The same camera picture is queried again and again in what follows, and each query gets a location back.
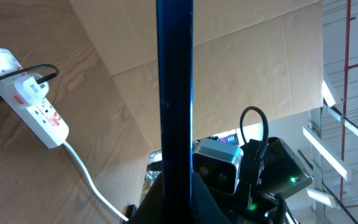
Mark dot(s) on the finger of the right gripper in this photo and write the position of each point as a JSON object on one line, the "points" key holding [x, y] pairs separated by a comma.
{"points": [[205, 209], [151, 209]]}

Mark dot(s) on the ceiling light fixtures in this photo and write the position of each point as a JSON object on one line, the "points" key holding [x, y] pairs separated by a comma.
{"points": [[343, 142]]}

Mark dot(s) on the blue Galaxy smartphone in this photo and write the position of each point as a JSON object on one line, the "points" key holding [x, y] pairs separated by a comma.
{"points": [[175, 75]]}

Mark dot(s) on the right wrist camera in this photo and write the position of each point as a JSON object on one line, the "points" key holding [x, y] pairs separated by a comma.
{"points": [[218, 164]]}

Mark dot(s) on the brown cardboard panel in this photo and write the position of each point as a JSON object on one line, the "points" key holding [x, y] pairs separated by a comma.
{"points": [[263, 53]]}

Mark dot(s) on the white power strip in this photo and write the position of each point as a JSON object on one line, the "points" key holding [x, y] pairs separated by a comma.
{"points": [[42, 118]]}

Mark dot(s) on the white USB charger plug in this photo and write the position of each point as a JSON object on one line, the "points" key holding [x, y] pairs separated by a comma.
{"points": [[27, 92]]}

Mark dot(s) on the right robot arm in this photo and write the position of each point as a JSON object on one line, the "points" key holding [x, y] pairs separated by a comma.
{"points": [[269, 173]]}

